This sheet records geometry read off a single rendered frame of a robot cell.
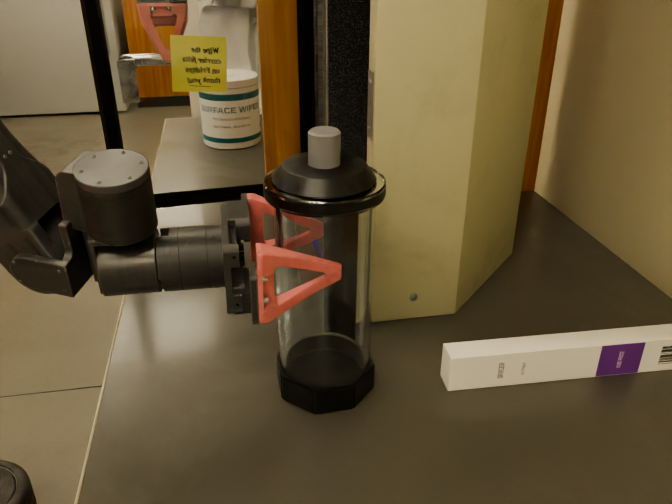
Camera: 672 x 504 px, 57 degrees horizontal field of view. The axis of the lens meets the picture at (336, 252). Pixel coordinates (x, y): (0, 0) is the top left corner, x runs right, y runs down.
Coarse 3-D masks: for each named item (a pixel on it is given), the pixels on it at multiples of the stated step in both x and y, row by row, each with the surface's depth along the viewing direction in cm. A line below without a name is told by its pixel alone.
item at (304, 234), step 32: (288, 224) 53; (320, 224) 51; (352, 224) 52; (320, 256) 53; (352, 256) 54; (288, 288) 56; (352, 288) 55; (288, 320) 57; (320, 320) 56; (352, 320) 57; (288, 352) 59; (320, 352) 57; (352, 352) 58; (320, 384) 59
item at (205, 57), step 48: (144, 0) 80; (192, 0) 82; (240, 0) 83; (288, 0) 85; (144, 48) 83; (192, 48) 84; (240, 48) 86; (288, 48) 88; (144, 96) 86; (192, 96) 87; (240, 96) 89; (288, 96) 91; (144, 144) 88; (192, 144) 90; (240, 144) 92; (288, 144) 94
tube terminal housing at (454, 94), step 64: (384, 0) 58; (448, 0) 59; (512, 0) 65; (384, 64) 61; (448, 64) 62; (512, 64) 70; (384, 128) 64; (448, 128) 65; (512, 128) 76; (448, 192) 69; (512, 192) 83; (384, 256) 71; (448, 256) 72; (384, 320) 75
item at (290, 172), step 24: (312, 144) 52; (336, 144) 52; (288, 168) 53; (312, 168) 53; (336, 168) 53; (360, 168) 53; (288, 192) 51; (312, 192) 50; (336, 192) 50; (360, 192) 51
